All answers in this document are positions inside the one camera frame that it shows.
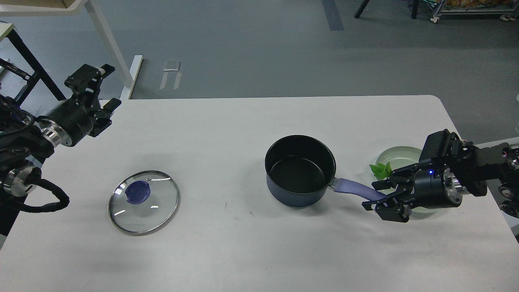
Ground white desk frame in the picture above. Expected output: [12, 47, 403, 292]
[0, 0, 144, 100]

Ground clear glass plate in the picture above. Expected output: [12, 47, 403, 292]
[375, 146, 444, 221]

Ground dark blue saucepan purple handle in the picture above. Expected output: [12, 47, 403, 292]
[265, 135, 389, 209]

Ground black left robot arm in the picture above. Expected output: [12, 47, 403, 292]
[0, 64, 122, 237]

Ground glass pot lid purple knob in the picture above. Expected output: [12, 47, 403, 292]
[107, 170, 180, 236]

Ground metal wheeled cart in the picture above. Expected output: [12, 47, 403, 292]
[430, 0, 519, 24]

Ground orange toy carrot green leaves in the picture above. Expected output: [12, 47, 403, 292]
[369, 161, 393, 181]

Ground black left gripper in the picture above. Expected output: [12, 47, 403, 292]
[37, 64, 122, 147]

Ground black metal rack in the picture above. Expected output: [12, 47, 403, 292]
[0, 24, 72, 106]

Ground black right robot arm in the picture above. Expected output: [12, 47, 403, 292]
[362, 133, 518, 222]

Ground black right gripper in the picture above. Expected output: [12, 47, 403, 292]
[362, 163, 462, 223]

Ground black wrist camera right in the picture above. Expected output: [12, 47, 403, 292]
[418, 129, 461, 171]

